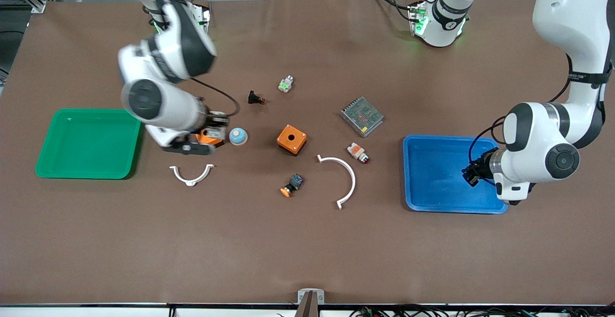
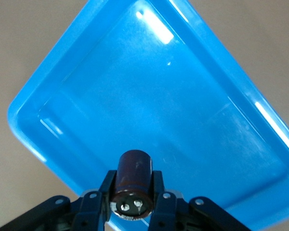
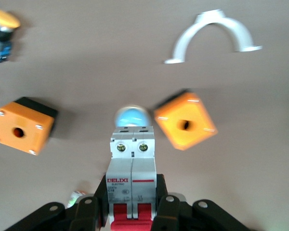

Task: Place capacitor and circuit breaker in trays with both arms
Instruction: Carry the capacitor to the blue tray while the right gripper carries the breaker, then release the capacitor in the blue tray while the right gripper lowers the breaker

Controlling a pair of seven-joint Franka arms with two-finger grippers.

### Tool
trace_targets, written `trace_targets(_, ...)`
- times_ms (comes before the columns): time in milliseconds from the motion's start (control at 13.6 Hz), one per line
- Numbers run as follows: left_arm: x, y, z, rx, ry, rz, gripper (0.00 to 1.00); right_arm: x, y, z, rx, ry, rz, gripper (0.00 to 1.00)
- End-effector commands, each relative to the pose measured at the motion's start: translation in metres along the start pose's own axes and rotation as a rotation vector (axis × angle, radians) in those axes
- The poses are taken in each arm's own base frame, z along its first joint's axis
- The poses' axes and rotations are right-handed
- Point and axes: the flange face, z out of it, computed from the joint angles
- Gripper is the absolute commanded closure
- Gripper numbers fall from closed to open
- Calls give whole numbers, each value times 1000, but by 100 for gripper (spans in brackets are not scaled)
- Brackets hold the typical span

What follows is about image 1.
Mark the metal mesh power supply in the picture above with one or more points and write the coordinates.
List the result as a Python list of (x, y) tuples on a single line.
[(362, 116)]

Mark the orange push button switch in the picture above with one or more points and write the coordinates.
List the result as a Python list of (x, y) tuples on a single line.
[(292, 185)]

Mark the orange button enclosure box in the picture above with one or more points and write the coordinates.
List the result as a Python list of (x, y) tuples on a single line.
[(291, 139), (209, 139)]

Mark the blue plastic tray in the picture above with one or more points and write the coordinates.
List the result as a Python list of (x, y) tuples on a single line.
[(432, 175)]

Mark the black red push button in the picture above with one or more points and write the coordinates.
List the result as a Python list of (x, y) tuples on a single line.
[(253, 97)]

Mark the green plastic tray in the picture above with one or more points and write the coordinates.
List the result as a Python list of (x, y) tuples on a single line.
[(89, 144)]

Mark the large white curved clamp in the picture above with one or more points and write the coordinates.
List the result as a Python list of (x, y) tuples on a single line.
[(352, 175)]

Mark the blue dome buzzer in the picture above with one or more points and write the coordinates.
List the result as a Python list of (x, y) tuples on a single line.
[(238, 136)]

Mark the red indicator lamp white body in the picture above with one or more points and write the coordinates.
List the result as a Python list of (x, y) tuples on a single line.
[(357, 152)]

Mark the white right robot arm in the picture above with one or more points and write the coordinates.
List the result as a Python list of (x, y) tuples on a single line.
[(163, 101)]

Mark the brown table mat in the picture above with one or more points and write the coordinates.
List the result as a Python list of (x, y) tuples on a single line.
[(307, 249)]

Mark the small white curved clamp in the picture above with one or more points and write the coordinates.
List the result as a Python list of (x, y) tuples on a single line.
[(191, 181)]

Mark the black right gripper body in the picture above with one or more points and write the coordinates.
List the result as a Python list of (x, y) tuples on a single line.
[(215, 120)]

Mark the metal connector plate green light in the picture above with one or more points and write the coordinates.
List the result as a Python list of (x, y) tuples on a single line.
[(202, 12)]

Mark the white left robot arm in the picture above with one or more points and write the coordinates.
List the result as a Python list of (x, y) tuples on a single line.
[(538, 134)]

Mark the green white push button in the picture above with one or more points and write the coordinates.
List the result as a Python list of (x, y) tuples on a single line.
[(286, 84)]

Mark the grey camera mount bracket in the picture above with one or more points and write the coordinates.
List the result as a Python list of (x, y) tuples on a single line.
[(311, 298)]

